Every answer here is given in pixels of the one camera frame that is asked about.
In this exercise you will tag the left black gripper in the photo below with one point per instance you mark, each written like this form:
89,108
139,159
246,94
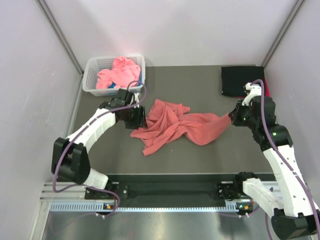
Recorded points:
140,121

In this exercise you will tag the salmon pink t shirt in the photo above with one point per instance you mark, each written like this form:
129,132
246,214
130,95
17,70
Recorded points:
166,122

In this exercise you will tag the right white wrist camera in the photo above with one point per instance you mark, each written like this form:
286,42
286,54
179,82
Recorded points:
252,90

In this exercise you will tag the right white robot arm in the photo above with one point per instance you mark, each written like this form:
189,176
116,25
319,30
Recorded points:
294,214

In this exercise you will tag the folded red t shirt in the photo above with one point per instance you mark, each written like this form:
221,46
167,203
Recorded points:
266,88

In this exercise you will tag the slotted grey cable duct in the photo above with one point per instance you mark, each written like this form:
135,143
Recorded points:
104,207

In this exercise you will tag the folded black t shirt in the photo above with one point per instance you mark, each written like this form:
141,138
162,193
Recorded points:
234,79

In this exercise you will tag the pink t shirt in basket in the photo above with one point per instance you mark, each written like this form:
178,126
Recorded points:
119,62

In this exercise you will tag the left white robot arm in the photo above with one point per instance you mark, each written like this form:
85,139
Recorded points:
70,157

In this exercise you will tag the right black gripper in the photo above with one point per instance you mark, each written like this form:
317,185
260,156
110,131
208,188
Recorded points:
234,115

